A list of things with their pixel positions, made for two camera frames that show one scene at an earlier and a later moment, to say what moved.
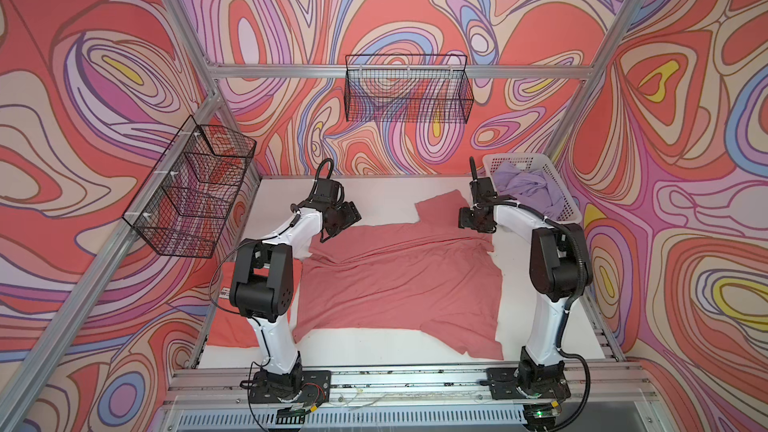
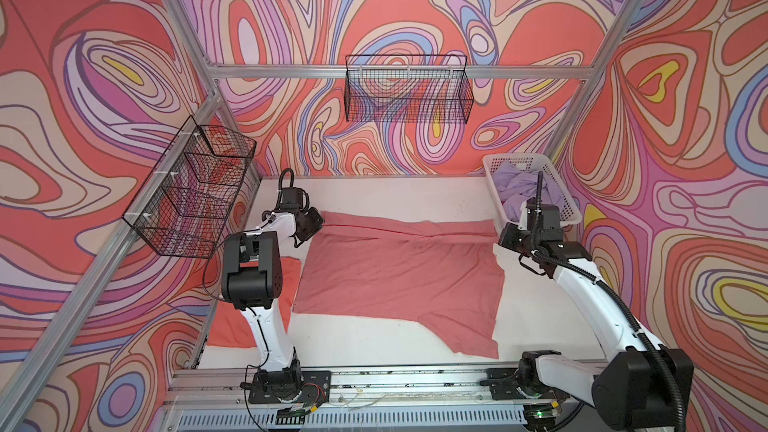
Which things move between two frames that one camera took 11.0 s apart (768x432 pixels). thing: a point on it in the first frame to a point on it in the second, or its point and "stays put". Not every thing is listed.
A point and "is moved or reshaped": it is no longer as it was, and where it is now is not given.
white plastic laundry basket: x=537 y=161 stays put
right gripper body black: x=472 y=217 to x=518 y=240
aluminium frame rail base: x=604 y=398 stays put
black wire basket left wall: x=180 y=209 stays put
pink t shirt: x=425 y=274 is moved or reshaped
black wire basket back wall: x=408 y=88 stays put
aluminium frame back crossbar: x=400 y=71 stays put
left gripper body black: x=344 y=217 to x=311 y=222
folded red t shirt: x=230 y=328 stays put
